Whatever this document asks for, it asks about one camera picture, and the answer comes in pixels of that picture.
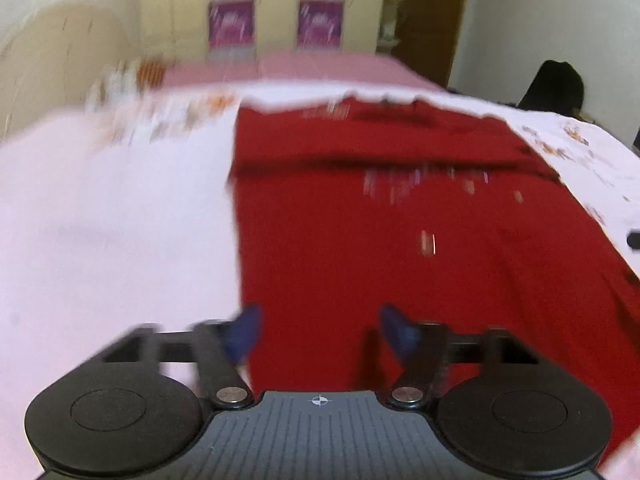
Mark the pink bed cover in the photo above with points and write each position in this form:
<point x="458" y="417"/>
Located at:
<point x="321" y="66"/>

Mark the brown wooden door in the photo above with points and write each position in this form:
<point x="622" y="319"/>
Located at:
<point x="427" y="33"/>

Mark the black bag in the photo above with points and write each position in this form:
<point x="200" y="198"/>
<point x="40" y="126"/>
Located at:
<point x="556" y="88"/>

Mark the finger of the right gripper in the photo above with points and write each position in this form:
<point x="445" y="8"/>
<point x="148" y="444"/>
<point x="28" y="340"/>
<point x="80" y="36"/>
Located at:
<point x="633" y="239"/>

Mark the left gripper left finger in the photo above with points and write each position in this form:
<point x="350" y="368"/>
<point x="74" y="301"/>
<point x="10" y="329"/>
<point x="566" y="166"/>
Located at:
<point x="144" y="399"/>

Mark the lower left pink poster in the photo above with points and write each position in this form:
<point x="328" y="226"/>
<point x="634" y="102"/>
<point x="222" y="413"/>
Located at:
<point x="231" y="30"/>

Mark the cream wooden headboard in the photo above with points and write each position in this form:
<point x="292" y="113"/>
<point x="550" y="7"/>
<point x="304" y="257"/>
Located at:
<point x="54" y="58"/>

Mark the white patterned pillow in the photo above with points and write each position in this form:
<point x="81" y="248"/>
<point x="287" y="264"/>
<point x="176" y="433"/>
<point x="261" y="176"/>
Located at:
<point x="115" y="84"/>

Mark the orange patterned pillow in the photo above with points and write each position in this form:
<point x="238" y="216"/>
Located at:
<point x="151" y="73"/>

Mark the lower right pink poster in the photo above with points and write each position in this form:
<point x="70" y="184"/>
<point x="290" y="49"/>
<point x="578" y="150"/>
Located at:
<point x="320" y="24"/>

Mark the cream wardrobe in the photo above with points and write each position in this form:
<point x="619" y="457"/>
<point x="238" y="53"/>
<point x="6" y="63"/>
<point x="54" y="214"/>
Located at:
<point x="178" y="29"/>

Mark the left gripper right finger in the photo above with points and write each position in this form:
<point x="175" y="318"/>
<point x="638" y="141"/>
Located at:
<point x="493" y="401"/>

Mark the red embellished sweater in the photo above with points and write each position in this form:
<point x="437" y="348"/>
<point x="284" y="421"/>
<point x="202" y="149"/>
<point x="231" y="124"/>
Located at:
<point x="451" y="218"/>

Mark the floral white bedsheet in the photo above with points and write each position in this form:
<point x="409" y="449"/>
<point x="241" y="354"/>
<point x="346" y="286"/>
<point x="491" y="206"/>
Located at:
<point x="104" y="228"/>

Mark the corner wall shelf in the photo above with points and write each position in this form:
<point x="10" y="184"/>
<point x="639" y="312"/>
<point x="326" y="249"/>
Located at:
<point x="387" y="39"/>

